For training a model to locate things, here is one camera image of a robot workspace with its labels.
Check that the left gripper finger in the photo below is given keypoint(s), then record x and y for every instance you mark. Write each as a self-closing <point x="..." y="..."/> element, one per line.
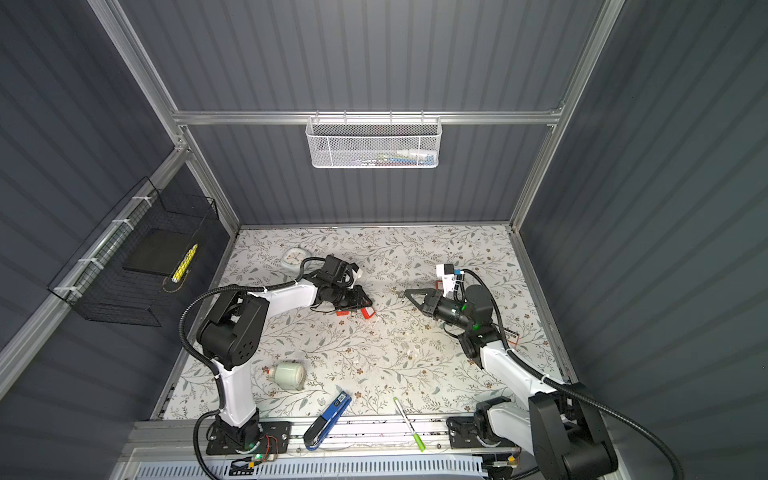
<point x="351" y="305"/>
<point x="361" y="297"/>

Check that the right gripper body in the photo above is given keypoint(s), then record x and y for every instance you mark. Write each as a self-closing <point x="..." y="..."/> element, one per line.
<point x="449" y="312"/>

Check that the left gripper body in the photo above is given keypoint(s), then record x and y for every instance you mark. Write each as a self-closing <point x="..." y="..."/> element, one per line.
<point x="342" y="293"/>

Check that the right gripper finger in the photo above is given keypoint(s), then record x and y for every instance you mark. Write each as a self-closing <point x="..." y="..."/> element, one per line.
<point x="426" y="305"/>
<point x="419" y="293"/>

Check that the red padlock with keys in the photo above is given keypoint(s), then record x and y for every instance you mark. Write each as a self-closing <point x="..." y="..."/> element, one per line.
<point x="368" y="312"/>

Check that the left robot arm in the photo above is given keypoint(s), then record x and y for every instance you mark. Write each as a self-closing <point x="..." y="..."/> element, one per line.
<point x="222" y="329"/>

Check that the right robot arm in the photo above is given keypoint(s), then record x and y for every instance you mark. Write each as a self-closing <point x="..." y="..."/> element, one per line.
<point x="563" y="426"/>

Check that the white round timer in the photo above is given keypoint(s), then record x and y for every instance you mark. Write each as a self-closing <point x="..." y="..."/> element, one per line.
<point x="292" y="258"/>

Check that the pale green jar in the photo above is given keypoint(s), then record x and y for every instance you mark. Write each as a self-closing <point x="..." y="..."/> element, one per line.
<point x="290" y="375"/>

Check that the blue black utility knife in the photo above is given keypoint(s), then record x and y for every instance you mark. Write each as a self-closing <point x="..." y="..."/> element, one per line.
<point x="324" y="423"/>

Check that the yellow green tool in basket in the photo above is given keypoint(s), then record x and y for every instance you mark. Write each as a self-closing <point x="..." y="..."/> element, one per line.
<point x="184" y="264"/>

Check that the black box in basket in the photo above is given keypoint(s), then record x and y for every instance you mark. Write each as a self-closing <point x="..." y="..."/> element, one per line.
<point x="158" y="253"/>

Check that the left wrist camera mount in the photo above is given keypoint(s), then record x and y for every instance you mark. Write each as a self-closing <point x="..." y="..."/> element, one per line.
<point x="351" y="277"/>

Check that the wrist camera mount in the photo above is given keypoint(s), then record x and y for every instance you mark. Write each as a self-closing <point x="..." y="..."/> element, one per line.
<point x="450" y="279"/>
<point x="351" y="277"/>

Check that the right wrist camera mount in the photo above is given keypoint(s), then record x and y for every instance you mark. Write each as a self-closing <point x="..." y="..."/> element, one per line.
<point x="450" y="279"/>

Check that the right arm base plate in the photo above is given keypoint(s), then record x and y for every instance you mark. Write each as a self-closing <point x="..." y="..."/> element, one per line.
<point x="466" y="433"/>

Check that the green handled screwdriver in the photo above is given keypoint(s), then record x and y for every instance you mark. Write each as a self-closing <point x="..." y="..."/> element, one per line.
<point x="417" y="439"/>

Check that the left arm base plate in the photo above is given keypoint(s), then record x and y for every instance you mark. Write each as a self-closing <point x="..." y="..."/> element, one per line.
<point x="269" y="437"/>

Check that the white wire basket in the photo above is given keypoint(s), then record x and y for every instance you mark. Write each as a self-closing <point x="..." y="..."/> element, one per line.
<point x="391" y="143"/>

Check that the black wire basket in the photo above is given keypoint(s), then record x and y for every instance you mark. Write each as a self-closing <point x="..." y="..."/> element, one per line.
<point x="96" y="286"/>

